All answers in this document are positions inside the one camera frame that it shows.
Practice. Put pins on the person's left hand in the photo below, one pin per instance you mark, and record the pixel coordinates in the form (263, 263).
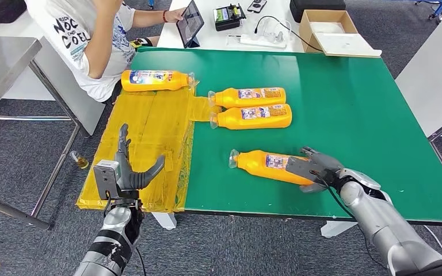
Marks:
(175, 14)

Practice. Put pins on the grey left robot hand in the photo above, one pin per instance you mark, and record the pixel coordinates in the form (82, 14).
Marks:
(137, 181)

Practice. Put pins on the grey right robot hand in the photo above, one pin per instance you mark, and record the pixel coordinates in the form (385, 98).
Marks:
(329, 165)

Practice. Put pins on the black tablet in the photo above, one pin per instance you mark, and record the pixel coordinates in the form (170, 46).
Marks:
(189, 23)

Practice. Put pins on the orange detergent bottle clear cap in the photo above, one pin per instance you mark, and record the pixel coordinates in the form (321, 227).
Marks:
(156, 85)
(236, 99)
(255, 163)
(232, 119)

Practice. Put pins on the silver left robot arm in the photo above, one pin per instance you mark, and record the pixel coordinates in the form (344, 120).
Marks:
(110, 243)

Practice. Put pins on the small glass bottle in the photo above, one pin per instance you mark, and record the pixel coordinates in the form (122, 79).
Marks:
(80, 162)

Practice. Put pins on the white table foot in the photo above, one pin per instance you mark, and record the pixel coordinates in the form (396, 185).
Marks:
(335, 228)
(165, 221)

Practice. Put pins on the black device green label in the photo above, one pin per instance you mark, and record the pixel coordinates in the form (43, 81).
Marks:
(226, 19)

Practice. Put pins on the yellow taped plastic sheet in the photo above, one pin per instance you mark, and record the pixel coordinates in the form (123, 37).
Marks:
(156, 125)

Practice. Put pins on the white power strip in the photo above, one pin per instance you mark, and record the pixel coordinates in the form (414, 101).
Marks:
(251, 41)

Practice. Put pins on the clear plastic bag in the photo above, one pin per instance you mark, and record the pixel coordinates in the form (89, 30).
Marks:
(278, 32)

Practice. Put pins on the person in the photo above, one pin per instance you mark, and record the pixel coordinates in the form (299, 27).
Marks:
(72, 49)

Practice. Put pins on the white flat board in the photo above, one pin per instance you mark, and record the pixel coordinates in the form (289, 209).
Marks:
(347, 45)

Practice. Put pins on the white desk with side panel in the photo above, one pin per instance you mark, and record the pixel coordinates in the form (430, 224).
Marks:
(53, 84)

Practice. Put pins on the open cardboard box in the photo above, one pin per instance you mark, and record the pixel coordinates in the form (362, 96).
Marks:
(305, 30)

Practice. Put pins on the white table metal legs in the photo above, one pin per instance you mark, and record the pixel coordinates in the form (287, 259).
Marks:
(434, 84)

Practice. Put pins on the white foam pad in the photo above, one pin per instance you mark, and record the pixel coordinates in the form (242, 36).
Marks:
(326, 27)

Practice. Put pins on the black case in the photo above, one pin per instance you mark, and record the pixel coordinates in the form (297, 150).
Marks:
(316, 7)

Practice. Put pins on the black bag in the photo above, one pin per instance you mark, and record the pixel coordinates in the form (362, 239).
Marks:
(0, 9)

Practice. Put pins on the steel table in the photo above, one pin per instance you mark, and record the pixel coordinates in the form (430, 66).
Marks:
(0, 64)

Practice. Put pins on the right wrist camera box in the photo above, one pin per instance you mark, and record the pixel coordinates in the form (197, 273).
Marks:
(299, 167)

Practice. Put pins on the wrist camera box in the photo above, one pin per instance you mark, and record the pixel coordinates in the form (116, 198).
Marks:
(104, 179)
(299, 167)

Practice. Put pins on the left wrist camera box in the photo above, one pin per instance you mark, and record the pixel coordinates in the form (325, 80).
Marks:
(104, 179)

